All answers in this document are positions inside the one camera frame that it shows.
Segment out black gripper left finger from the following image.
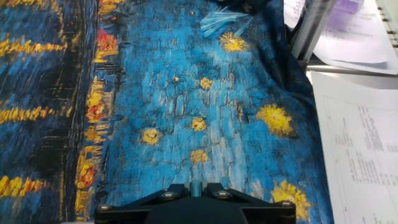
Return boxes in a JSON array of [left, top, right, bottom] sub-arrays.
[[94, 183, 190, 224]]

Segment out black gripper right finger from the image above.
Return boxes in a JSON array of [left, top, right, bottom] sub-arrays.
[[203, 182, 297, 224]]

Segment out clear blue pipette tip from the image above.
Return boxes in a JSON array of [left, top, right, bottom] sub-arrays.
[[190, 178, 203, 198], [233, 17, 254, 39]]

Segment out pile of blue pipette tips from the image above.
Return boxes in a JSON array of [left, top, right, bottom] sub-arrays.
[[198, 6, 249, 39]]

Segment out white printed paper sheet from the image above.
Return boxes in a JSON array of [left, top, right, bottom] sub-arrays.
[[310, 70, 398, 224]]

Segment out starry night print tablecloth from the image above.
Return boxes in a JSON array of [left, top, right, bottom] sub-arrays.
[[0, 0, 335, 224]]

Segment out loose white paper sheets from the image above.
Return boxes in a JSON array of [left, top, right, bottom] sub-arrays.
[[282, 0, 398, 76]]

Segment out purple plastic box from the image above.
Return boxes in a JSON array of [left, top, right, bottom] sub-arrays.
[[326, 0, 365, 31]]

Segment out spiral bound notebook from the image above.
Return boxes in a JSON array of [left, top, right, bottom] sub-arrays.
[[375, 0, 398, 49]]

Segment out aluminium profile post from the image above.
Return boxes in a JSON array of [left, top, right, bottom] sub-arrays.
[[290, 0, 338, 62]]

